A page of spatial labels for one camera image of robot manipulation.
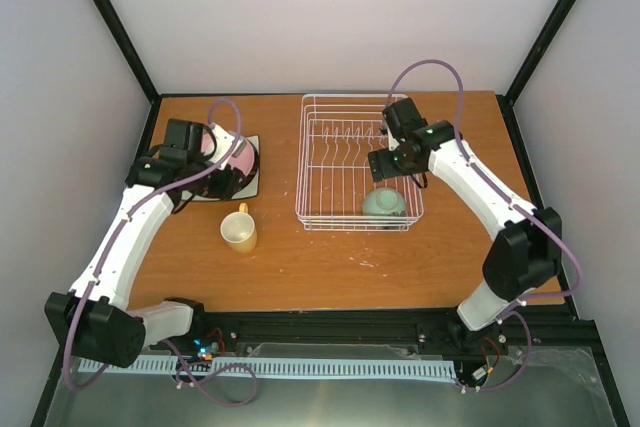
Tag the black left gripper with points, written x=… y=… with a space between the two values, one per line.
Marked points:
x=229 y=185

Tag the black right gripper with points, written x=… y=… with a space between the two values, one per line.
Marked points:
x=382 y=169

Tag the pink plate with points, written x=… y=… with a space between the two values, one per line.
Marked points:
x=243 y=156

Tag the yellow mug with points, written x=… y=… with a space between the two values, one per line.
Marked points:
x=238 y=230

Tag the mint green bowl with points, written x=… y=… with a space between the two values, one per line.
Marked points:
x=384 y=201

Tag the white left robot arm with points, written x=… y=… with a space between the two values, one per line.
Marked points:
x=92 y=320

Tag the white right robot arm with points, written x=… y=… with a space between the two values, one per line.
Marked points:
x=524 y=254

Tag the dark round plate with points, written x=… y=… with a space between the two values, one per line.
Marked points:
x=247 y=169

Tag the square grey black-edged plate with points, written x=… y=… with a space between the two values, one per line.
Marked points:
x=250 y=187

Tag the white wire dish rack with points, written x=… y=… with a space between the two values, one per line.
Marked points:
x=337 y=132

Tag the light blue slotted cable duct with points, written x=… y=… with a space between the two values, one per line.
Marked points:
x=334 y=369

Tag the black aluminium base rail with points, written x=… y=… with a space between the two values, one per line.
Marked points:
x=429 y=331

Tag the black frame post left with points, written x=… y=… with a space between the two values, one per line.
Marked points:
x=123 y=41

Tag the black frame post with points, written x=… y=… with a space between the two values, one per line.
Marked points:
x=544 y=39
x=123 y=41

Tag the black frame post right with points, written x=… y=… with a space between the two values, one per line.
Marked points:
x=544 y=39

